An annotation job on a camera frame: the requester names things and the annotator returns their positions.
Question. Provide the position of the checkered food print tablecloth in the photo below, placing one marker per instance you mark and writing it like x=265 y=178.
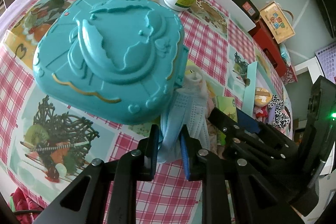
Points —
x=213 y=37

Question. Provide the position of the teal plastic toy case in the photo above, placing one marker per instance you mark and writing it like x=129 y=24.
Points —
x=120 y=60

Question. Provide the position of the red box with handle cutout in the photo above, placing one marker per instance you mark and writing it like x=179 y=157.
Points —
x=264 y=38

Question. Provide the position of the teal cardboard box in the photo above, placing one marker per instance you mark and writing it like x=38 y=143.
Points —
x=258 y=78

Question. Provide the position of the wooden sign with handle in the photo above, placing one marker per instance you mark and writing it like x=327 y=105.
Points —
x=278 y=24

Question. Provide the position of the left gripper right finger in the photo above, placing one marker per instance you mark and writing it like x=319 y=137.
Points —
x=193 y=155

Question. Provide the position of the green tissue packet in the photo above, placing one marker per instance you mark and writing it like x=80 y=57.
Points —
x=226 y=105

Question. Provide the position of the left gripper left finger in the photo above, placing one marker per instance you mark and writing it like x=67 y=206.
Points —
x=149 y=152

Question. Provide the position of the purple perforated basket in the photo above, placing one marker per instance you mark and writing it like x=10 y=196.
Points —
x=327 y=60

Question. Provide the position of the purple baby wipes packet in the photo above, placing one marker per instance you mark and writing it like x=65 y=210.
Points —
x=271 y=114

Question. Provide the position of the blue face mask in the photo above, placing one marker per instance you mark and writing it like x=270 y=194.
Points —
x=186 y=108

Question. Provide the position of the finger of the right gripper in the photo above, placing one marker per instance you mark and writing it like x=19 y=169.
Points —
x=230 y=128
x=253 y=126

